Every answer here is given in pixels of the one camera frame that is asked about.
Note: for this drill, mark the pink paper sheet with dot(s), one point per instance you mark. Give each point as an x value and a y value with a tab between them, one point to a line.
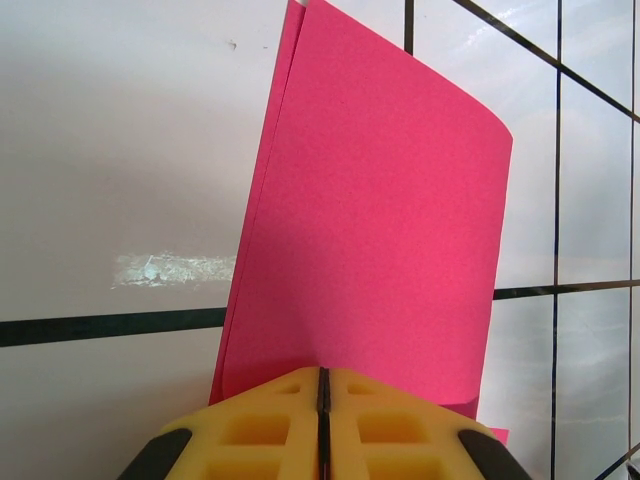
375	225

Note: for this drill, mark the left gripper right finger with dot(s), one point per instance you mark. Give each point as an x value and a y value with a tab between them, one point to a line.
410	440

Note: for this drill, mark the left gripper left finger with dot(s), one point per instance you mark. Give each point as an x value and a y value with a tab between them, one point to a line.
240	440

